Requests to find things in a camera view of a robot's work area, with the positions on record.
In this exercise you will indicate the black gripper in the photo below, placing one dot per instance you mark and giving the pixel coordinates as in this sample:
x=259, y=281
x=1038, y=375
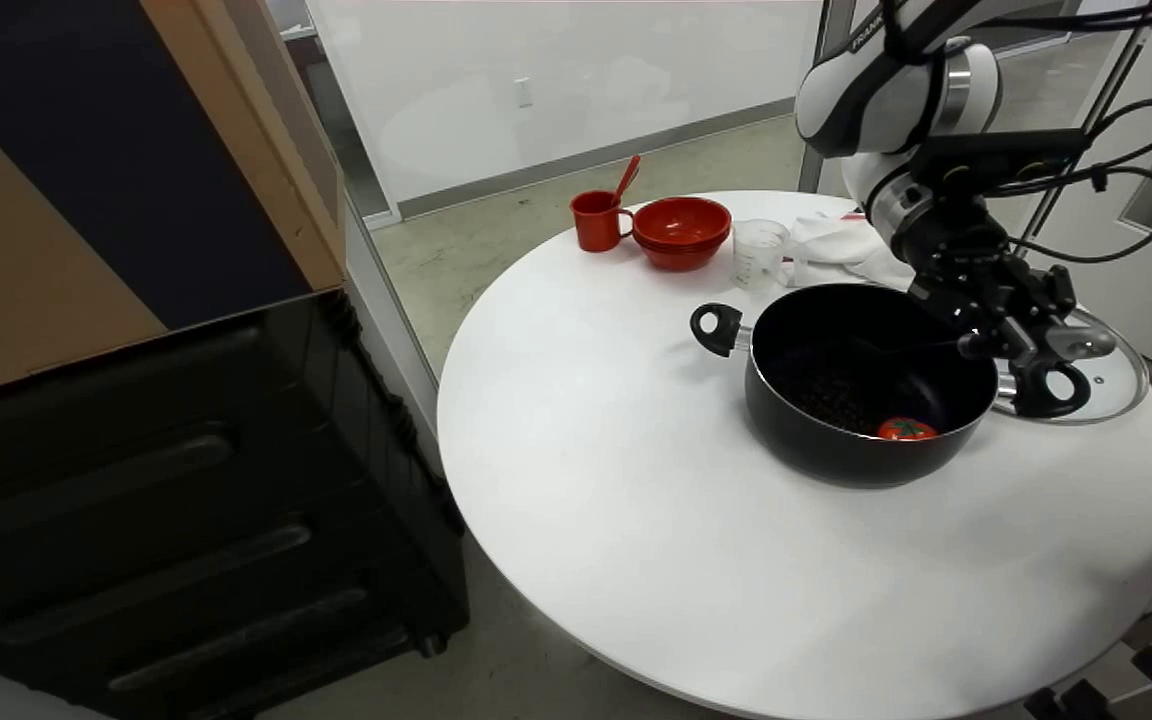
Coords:
x=965, y=264

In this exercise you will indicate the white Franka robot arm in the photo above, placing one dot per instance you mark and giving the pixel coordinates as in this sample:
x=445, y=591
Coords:
x=882, y=94

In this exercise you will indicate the black cooking pot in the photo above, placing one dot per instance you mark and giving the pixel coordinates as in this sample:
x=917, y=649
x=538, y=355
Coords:
x=859, y=455

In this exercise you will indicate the red plastic spoon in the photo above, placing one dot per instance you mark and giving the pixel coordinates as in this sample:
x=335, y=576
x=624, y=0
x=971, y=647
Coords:
x=624, y=173

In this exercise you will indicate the glass lid with black knob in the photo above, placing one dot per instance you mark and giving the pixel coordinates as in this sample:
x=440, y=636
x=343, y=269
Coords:
x=1111, y=366

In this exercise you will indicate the red tomato piece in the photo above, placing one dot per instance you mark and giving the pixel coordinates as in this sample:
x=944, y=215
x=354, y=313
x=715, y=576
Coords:
x=908, y=429

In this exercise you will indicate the white crumpled cloth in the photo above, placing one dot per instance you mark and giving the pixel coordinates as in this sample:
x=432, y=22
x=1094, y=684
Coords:
x=829, y=247

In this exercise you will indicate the red plastic bowl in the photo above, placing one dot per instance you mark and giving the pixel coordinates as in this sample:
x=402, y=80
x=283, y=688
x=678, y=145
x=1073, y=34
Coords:
x=683, y=230

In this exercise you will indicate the red plastic cup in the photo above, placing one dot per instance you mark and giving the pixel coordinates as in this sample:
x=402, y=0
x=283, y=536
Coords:
x=593, y=224

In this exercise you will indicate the black drawer cabinet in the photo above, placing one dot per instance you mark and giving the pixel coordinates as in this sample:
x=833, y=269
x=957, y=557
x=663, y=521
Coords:
x=179, y=521

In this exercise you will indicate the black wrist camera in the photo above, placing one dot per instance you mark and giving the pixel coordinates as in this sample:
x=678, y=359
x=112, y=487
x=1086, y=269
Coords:
x=1003, y=145

